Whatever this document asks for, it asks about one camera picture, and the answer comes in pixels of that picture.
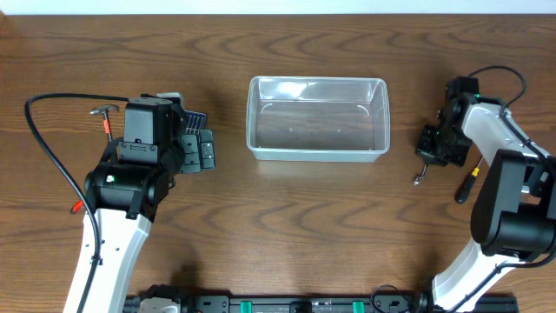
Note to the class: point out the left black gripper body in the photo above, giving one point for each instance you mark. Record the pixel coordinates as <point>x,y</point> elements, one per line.
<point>191,153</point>

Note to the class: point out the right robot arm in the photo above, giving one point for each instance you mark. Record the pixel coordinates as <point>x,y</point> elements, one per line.
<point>513,219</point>

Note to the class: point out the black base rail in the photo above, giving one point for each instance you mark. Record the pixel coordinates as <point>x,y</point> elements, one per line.
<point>164,298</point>

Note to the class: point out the clear plastic container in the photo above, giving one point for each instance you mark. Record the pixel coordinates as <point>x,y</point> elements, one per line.
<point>318,119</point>

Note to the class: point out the red handled pliers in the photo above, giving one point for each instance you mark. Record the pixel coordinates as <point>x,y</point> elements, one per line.
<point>79,205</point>

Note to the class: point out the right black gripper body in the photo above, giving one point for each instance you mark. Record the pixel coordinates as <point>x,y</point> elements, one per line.
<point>431,153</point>

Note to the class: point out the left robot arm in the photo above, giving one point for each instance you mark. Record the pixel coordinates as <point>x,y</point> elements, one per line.
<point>161,139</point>

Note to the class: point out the black yellow screwdriver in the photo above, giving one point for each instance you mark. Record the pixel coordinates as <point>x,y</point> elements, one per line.
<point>463,191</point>

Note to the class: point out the small claw hammer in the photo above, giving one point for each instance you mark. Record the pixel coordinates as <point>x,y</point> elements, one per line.
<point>103,111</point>

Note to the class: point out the silver double ring wrench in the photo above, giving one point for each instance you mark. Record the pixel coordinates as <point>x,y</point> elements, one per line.
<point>420,176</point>

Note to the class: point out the blue screwdriver set case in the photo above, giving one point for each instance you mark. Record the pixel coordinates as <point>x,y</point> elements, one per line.
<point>196,122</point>

